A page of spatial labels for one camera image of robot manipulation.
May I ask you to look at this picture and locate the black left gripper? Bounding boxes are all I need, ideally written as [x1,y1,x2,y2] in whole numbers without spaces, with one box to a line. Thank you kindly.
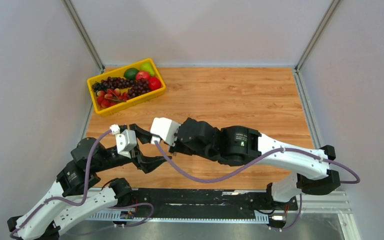
[93,122,173,173]

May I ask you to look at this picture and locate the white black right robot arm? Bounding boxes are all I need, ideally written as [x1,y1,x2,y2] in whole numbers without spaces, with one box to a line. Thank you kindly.
[169,118,341,209]

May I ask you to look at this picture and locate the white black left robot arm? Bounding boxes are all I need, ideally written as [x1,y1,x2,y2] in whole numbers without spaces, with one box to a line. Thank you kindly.
[7,124,168,240]

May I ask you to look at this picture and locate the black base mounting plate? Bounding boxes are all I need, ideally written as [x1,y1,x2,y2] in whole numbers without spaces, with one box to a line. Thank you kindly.
[117,188,298,220]

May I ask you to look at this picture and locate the yellow plastic fruit tray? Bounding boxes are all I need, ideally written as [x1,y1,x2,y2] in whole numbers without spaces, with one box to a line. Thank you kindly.
[87,58,166,117]

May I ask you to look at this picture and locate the red cherries cluster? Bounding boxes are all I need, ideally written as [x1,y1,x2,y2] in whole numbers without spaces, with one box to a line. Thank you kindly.
[95,88,129,109]

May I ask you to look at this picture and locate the bright red tomato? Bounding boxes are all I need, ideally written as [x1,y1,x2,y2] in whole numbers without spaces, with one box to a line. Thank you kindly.
[148,76,162,91]

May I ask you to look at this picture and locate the red pink apple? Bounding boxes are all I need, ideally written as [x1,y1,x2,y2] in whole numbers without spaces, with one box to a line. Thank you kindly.
[135,70,151,81]

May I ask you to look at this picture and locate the dark purple grape bunch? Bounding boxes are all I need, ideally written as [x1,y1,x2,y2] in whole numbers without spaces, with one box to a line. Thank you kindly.
[91,77,136,93]

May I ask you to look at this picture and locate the dark green avocado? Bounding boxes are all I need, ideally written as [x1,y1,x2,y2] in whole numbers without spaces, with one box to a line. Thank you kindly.
[123,67,139,80]

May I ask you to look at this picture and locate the green pear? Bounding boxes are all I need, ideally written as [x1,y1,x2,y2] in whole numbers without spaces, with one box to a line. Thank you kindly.
[140,62,156,77]

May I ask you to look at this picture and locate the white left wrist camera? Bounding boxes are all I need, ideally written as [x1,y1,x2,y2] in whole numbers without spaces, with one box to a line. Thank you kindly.
[115,129,137,159]

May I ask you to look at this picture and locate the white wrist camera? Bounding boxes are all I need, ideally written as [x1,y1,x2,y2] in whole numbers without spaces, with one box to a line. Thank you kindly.
[150,117,181,147]
[115,129,137,159]

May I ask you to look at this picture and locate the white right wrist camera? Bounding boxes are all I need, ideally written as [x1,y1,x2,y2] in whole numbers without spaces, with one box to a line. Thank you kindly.
[150,117,181,147]

